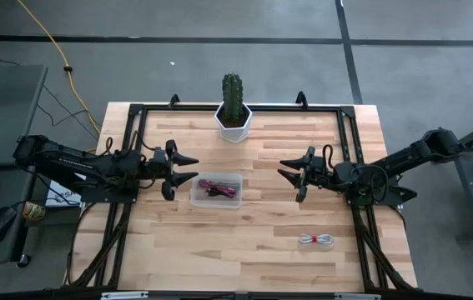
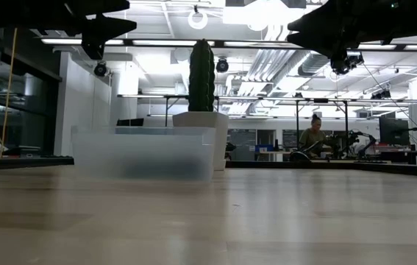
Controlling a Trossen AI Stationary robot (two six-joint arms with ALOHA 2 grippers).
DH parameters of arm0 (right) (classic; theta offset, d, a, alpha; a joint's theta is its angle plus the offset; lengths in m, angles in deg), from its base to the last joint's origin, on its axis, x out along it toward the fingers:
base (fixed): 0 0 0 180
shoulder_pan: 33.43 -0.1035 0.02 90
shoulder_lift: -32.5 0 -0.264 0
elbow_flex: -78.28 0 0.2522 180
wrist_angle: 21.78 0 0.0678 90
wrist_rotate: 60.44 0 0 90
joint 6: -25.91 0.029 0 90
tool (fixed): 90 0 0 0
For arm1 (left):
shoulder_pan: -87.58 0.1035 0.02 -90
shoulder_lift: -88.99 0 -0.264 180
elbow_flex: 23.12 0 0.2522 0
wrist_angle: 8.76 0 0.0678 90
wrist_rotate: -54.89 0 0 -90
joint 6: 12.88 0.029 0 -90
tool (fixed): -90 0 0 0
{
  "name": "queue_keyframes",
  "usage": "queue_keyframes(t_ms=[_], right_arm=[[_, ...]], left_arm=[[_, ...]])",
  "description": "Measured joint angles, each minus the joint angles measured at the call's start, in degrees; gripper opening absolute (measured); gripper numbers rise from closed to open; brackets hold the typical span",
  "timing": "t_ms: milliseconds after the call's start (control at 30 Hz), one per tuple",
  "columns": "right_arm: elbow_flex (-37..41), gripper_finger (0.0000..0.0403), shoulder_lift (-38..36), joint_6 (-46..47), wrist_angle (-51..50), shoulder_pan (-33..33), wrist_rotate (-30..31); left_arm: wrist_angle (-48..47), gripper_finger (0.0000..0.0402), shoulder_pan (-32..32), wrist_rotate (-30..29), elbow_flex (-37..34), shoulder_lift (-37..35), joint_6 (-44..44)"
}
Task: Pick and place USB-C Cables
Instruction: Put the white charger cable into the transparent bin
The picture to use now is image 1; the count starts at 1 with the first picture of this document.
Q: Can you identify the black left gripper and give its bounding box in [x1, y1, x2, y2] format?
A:
[141, 138, 200, 202]

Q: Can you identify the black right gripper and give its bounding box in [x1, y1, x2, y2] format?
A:
[277, 146, 340, 204]

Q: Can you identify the magenta USB-C cable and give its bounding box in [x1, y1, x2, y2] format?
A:
[197, 178, 238, 198]

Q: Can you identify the clear plastic container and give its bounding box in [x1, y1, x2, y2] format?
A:
[189, 171, 244, 210]

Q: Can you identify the white hexagonal plant pot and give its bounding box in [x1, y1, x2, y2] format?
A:
[214, 102, 254, 144]

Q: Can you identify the green cactus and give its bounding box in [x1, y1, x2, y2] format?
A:
[221, 72, 244, 127]

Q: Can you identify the white printed box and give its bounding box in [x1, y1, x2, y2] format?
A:
[44, 182, 83, 208]

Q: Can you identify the round printed can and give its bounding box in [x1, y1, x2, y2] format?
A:
[22, 201, 48, 223]

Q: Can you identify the dark grey desk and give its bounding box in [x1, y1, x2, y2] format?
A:
[0, 64, 49, 268]

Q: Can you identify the black computer mouse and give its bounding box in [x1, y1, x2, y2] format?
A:
[0, 206, 18, 246]

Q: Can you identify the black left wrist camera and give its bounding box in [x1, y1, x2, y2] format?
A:
[152, 147, 169, 164]

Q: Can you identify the black aluminium table frame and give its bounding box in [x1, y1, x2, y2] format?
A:
[67, 102, 419, 293]

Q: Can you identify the white cable with red tie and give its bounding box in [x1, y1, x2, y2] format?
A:
[297, 232, 336, 248]

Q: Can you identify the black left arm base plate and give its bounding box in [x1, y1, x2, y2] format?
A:
[79, 182, 142, 204]

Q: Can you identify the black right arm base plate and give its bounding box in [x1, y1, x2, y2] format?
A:
[343, 174, 404, 208]

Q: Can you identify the silver metal bracket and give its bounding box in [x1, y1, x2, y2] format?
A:
[335, 292, 381, 300]
[100, 291, 149, 300]

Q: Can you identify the yellow extension cord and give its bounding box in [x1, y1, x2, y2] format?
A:
[17, 0, 114, 153]

